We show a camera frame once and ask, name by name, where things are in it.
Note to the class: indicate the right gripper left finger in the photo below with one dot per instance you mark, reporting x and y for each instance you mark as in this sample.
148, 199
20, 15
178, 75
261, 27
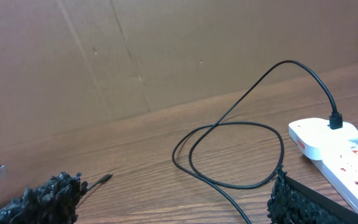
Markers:
51, 203

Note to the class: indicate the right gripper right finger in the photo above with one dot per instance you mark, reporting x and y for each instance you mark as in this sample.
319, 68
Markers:
295, 203

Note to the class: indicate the white charger plug adapter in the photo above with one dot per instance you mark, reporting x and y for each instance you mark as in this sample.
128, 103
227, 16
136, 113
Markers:
316, 139

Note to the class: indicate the white power strip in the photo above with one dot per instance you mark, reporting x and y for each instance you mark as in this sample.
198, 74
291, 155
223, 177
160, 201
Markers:
339, 165

